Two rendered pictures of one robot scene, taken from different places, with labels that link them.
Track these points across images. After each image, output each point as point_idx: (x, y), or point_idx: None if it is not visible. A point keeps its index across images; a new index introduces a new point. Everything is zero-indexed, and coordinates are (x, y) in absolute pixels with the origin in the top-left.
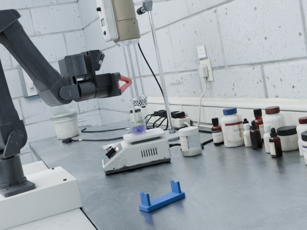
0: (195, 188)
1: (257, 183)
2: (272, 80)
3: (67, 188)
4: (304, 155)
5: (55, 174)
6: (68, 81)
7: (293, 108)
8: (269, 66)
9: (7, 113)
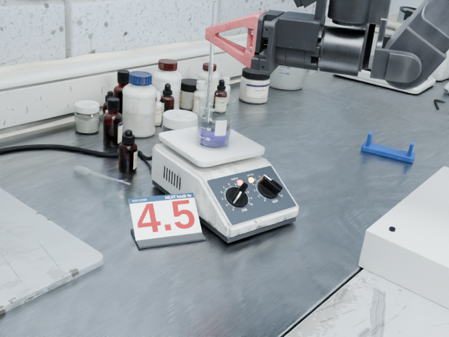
0: (339, 143)
1: (316, 120)
2: (87, 26)
3: None
4: (259, 95)
5: (425, 206)
6: (385, 29)
7: (154, 61)
8: (87, 3)
9: None
